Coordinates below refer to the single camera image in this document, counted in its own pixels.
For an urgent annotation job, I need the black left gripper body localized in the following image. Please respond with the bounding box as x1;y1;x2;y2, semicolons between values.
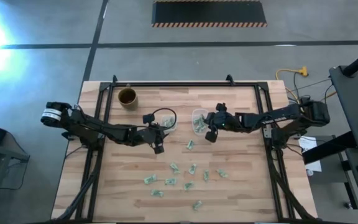
137;113;166;155

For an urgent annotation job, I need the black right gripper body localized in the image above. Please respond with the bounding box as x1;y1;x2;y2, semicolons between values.
205;103;239;143

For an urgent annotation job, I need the small clear plastic container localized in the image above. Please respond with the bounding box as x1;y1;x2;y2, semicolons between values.
160;114;178;133

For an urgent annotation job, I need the large clear plastic container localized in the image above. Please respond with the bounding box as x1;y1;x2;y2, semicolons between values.
191;108;213;136

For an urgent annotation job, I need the green-brown ceramic mug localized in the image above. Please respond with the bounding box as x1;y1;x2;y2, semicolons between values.
117;83;139;111

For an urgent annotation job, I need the white paper sheet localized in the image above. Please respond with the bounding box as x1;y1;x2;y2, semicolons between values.
298;136;323;174

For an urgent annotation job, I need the black hazard-striped floor mat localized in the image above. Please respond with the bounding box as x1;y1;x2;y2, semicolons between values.
150;0;268;28

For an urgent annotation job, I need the black support beam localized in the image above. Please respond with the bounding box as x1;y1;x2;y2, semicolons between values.
302;131;357;165

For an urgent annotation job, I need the grey desk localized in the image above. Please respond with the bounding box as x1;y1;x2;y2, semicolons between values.
328;63;358;151

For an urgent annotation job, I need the grey side stand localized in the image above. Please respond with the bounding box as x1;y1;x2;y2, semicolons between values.
0;139;30;190

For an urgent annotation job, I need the black left wrist camera cable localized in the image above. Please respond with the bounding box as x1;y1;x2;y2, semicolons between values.
150;107;178;131

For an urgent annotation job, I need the black aluminium table frame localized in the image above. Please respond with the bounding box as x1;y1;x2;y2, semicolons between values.
54;73;323;224

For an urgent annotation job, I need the yellow extension cord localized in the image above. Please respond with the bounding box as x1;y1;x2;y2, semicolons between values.
275;65;310;103

